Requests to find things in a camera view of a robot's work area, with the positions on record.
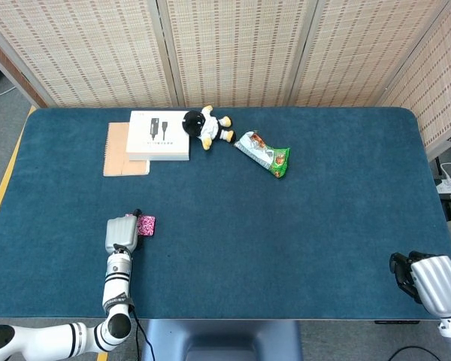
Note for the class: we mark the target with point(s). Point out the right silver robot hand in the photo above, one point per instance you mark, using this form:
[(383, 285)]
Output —
[(432, 284)]

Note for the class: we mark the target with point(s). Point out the pink patterned block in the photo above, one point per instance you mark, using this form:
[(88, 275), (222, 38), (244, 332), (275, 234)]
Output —
[(148, 225)]

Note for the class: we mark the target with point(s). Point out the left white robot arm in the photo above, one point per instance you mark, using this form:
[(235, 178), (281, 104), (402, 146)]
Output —
[(112, 301)]

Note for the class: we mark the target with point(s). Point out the white side table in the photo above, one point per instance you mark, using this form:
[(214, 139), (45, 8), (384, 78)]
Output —
[(449, 146)]

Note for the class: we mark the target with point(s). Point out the woven folding screen panel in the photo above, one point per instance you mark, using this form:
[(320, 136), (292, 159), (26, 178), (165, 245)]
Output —
[(361, 49), (15, 67), (436, 82), (237, 49), (86, 49)]

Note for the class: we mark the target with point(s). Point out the green silver snack bag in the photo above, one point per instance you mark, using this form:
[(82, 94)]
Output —
[(265, 152)]

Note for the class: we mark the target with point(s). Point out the black white plush toy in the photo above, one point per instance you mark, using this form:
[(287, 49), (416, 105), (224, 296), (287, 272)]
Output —
[(206, 126)]

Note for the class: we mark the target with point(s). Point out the kraft spiral notebook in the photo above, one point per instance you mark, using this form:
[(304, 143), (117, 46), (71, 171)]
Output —
[(116, 154)]

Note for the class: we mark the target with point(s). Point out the blue grey table pedestal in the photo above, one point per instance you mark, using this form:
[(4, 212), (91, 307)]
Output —
[(221, 340)]

